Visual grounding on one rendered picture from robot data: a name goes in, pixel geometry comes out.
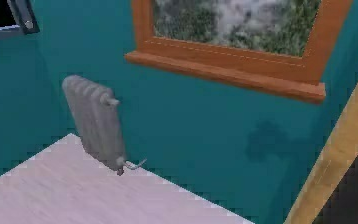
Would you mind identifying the grey radiator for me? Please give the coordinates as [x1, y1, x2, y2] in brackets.
[61, 74, 148, 177]

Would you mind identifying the dark framed window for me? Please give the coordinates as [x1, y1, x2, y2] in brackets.
[0, 0, 41, 40]

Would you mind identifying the pale wooden door frame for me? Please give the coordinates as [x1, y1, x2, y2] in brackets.
[283, 58, 358, 224]

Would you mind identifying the brown wooden framed window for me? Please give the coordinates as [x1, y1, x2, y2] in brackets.
[124, 0, 354, 105]

